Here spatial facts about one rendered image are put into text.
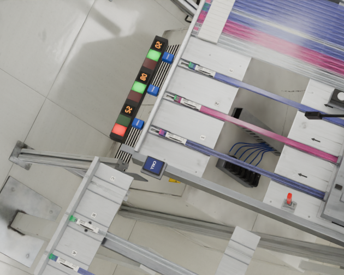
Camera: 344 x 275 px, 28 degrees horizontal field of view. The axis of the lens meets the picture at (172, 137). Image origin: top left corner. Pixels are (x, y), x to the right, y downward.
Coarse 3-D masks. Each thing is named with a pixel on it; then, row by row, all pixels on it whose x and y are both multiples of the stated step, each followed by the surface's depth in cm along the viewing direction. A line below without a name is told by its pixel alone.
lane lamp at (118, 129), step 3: (114, 126) 196; (117, 126) 196; (120, 126) 196; (123, 126) 196; (114, 129) 195; (117, 129) 195; (120, 129) 195; (123, 129) 195; (114, 132) 195; (117, 132) 195; (120, 132) 195; (123, 132) 195
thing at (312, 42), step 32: (224, 0) 204; (256, 0) 204; (288, 0) 204; (320, 0) 203; (192, 32) 202; (224, 32) 201; (256, 32) 201; (288, 32) 201; (320, 32) 200; (288, 64) 198; (320, 64) 197
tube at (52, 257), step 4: (52, 256) 175; (56, 256) 175; (56, 260) 175; (60, 260) 175; (64, 260) 175; (64, 264) 175; (68, 264) 175; (72, 264) 175; (72, 268) 174; (76, 268) 174; (80, 268) 174; (80, 272) 174; (84, 272) 174; (88, 272) 174
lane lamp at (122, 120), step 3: (120, 114) 197; (120, 117) 196; (123, 117) 196; (126, 117) 196; (117, 120) 196; (120, 120) 196; (123, 120) 196; (126, 120) 196; (129, 120) 196; (120, 123) 196; (123, 123) 196; (126, 123) 196; (126, 126) 196
